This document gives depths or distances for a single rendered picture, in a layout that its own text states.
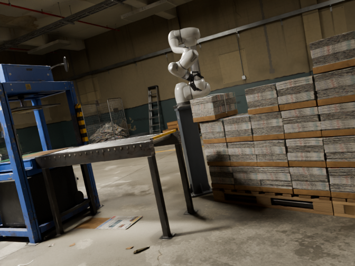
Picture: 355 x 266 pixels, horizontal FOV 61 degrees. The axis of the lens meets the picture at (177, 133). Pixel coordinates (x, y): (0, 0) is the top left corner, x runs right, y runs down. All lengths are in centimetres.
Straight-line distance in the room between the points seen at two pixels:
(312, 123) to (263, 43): 722
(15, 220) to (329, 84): 314
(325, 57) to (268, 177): 107
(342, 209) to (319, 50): 116
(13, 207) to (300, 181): 275
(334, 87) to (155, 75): 880
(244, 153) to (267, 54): 690
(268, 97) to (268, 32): 705
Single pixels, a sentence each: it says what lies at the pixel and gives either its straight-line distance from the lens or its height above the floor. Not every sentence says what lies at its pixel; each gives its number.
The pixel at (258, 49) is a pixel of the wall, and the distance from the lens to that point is 955.
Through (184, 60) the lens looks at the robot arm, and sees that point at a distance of 268.
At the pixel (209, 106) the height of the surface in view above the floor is 96.
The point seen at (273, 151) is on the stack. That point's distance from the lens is 264.
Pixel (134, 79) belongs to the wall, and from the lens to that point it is 1119.
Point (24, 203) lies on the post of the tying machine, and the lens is 325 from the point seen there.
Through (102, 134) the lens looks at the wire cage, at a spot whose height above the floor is 57.
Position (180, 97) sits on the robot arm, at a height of 112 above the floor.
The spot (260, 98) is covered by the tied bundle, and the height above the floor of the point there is 96.
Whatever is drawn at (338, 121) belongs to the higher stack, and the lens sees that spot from 239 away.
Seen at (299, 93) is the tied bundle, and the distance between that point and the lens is 247.
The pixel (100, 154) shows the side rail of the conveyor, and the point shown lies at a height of 74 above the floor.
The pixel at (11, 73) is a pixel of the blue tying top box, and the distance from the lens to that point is 348.
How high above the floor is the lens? 103
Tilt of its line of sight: 5 degrees down
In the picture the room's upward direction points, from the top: 11 degrees counter-clockwise
